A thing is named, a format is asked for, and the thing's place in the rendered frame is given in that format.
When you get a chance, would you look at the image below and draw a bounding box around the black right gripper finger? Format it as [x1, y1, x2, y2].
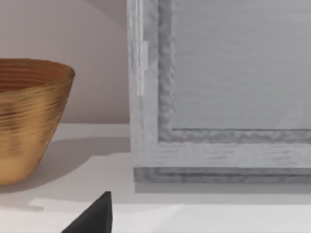
[60, 191, 114, 233]

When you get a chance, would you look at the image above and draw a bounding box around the grey wooden cabinet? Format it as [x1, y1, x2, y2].
[126, 0, 311, 184]

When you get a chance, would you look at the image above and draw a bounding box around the brown wooden bowl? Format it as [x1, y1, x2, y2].
[0, 58, 76, 185]

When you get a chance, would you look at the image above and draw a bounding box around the grey cabinet door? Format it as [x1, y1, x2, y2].
[157, 0, 311, 144]

